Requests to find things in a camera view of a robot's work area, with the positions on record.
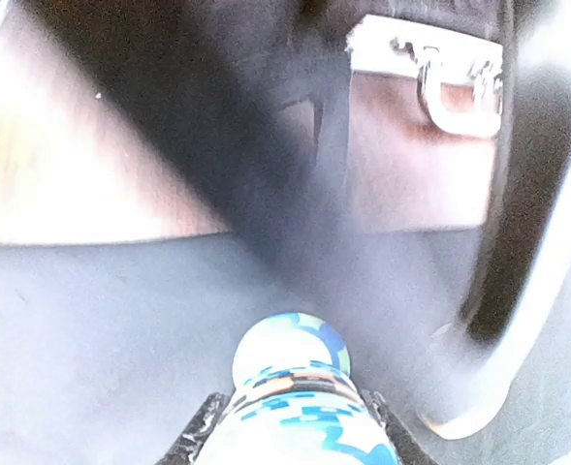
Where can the black poker play mat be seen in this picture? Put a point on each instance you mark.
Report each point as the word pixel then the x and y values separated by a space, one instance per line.
pixel 107 351

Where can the aluminium poker chip case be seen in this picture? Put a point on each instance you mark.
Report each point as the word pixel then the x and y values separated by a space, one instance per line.
pixel 435 57

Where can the blue chip stack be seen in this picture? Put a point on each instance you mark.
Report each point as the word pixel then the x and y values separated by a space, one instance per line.
pixel 294 401

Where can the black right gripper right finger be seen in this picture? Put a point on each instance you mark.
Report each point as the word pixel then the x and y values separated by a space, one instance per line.
pixel 409 450

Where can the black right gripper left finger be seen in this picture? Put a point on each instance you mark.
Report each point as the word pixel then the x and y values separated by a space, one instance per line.
pixel 188 444

